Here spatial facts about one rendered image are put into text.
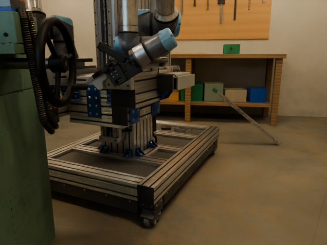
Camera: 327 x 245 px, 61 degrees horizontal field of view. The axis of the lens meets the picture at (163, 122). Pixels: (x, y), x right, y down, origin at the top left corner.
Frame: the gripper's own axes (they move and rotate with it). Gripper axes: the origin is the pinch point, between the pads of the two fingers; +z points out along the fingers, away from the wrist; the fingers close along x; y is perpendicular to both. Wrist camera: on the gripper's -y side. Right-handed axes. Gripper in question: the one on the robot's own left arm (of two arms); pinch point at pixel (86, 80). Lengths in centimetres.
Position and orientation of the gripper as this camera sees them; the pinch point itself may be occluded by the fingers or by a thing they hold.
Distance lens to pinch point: 107.4
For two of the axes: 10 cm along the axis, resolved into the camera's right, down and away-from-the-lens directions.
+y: 4.9, 8.6, 1.5
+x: 0.6, -2.0, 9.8
